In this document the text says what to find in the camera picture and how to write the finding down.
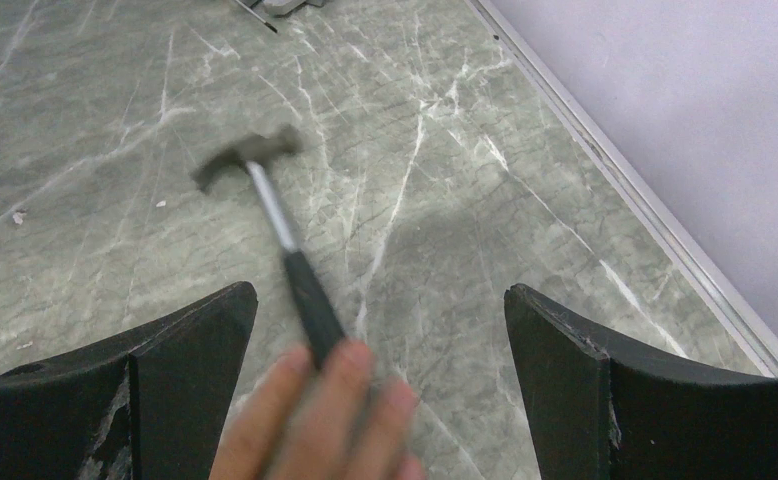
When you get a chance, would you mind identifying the grey object at table back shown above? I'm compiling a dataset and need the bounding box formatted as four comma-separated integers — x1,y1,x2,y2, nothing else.
234,0,327,33

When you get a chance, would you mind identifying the claw hammer with black grip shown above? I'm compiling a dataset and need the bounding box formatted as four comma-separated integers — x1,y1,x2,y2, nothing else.
190,124,346,368

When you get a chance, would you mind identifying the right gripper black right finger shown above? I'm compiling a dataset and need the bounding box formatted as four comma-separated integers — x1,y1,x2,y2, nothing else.
504,284,778,479

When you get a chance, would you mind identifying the aluminium table edge rail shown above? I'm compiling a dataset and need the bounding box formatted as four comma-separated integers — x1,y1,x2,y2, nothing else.
468,1,778,377

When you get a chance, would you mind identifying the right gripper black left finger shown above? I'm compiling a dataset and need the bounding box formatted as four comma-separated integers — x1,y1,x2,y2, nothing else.
0,281,258,479

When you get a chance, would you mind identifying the person's right hand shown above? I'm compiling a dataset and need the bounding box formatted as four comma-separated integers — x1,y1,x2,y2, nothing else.
210,341,427,479

